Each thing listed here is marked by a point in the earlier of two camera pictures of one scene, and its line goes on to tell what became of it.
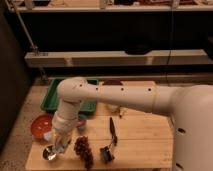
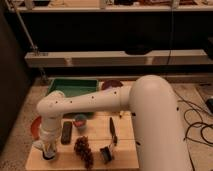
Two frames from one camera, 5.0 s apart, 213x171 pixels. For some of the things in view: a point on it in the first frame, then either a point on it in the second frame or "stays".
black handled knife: (113, 131) stays
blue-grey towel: (58, 145) -> (48, 149)
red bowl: (41, 125) stays
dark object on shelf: (140, 49) stays
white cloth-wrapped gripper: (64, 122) -> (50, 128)
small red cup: (81, 121) stays
